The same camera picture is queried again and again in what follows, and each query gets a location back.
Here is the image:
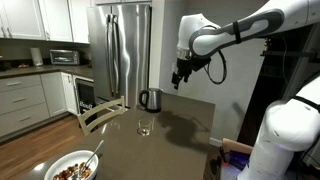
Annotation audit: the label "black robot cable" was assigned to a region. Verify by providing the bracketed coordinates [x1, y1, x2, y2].
[203, 49, 228, 85]

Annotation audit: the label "white ceramic bowl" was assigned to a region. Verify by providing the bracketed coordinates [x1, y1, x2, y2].
[44, 149, 100, 180]

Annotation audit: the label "clear glass cup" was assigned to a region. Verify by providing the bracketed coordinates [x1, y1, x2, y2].
[137, 118, 154, 137]

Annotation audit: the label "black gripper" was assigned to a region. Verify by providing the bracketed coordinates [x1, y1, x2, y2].
[171, 58, 212, 90]

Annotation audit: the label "white upper kitchen cabinets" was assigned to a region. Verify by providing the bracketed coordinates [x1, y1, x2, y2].
[0, 0, 91, 44]

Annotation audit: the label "silver toaster oven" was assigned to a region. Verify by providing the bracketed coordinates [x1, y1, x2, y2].
[49, 49, 81, 66]

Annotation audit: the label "white paper towel roll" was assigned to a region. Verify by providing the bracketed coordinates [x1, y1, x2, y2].
[30, 47, 44, 67]

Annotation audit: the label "brown food pieces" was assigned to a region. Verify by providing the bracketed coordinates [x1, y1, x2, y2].
[53, 162, 93, 180]

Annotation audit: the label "white kitchen cabinets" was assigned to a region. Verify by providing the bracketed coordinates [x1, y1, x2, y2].
[0, 71, 78, 138]
[0, 0, 91, 44]

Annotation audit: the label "stainless steel refrigerator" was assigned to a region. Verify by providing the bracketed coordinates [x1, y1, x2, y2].
[86, 3, 153, 108]

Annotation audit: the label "metal spoon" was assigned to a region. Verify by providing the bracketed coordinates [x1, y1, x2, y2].
[71, 139, 105, 180]

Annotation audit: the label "white lower kitchen cabinets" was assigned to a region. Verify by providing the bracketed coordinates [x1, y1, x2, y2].
[0, 71, 78, 138]

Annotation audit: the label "tan wooden board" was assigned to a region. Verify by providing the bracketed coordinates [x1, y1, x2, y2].
[222, 137, 254, 156]

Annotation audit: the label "stainless steel electric kettle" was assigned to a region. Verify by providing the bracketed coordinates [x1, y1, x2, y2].
[138, 87, 164, 113]

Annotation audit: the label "white wooden chair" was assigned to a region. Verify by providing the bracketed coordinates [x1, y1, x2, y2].
[77, 95, 126, 137]

